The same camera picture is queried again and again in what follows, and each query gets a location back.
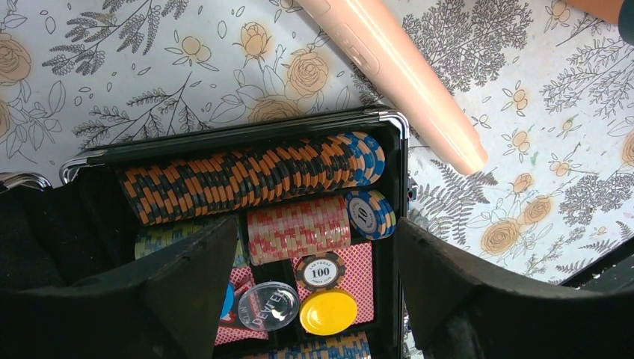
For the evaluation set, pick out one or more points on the blue poker chip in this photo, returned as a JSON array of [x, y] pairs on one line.
[[228, 304]]

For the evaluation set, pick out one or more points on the red playing card deck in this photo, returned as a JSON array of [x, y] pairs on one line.
[[230, 328]]

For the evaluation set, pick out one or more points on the blue 10 chip stack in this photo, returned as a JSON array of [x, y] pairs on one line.
[[370, 214]]

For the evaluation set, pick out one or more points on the yellow poker chip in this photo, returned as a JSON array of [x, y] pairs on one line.
[[327, 313]]

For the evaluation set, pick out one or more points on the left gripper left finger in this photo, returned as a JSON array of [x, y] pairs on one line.
[[164, 305]]

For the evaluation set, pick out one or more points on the floral table mat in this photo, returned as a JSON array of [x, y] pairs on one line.
[[548, 87]]

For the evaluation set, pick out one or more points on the green chip stack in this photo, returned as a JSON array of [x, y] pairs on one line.
[[155, 238]]

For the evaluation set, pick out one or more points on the orange medicine box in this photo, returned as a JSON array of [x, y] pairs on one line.
[[616, 12]]

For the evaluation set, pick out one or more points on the black orange 100 chip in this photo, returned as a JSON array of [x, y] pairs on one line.
[[319, 272]]

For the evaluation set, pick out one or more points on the black poker chip case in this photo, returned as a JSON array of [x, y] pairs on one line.
[[56, 236]]

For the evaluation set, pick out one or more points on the blue tan chip stack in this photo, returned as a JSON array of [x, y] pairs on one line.
[[353, 345]]

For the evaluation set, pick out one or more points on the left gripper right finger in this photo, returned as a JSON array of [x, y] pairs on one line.
[[461, 306]]

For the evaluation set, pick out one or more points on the red white chip stack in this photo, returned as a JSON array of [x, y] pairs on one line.
[[298, 229]]

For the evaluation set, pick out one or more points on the orange black chip stack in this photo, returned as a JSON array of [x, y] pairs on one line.
[[236, 179]]

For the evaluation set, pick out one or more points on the clear dealer button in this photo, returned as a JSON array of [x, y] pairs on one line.
[[268, 306]]

